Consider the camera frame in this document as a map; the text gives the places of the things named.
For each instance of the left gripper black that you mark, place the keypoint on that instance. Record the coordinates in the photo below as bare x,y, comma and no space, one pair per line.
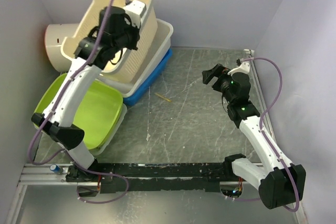
134,45

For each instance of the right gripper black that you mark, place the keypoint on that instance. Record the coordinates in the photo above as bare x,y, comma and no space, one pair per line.
216,71

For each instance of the beige perforated plastic basket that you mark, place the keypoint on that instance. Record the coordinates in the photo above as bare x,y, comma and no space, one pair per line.
90,50

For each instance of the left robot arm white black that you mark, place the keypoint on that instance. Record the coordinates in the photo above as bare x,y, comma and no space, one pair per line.
57,120

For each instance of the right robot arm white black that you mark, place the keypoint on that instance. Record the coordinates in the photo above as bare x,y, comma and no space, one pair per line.
279,182

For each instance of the white cylindrical container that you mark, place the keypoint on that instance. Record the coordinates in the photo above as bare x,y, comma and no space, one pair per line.
54,36

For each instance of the white plastic tub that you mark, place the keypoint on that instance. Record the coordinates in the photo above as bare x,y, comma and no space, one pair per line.
160,45

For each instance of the small yellow stick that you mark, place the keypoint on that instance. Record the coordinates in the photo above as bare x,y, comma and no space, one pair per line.
163,97

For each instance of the blue plastic tray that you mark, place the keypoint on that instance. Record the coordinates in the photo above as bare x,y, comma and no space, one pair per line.
140,91

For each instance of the green plastic basin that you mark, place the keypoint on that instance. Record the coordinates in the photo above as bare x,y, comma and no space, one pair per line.
98,113

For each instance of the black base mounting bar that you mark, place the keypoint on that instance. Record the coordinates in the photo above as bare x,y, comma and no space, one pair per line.
207,177

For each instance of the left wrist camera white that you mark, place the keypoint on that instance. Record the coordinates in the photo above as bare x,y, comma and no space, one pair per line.
135,10

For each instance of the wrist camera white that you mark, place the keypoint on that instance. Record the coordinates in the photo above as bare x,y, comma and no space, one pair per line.
242,67
135,10

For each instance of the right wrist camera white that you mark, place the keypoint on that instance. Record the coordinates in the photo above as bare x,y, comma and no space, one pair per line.
242,67

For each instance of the aluminium rail frame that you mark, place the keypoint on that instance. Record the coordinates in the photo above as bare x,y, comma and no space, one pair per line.
45,197

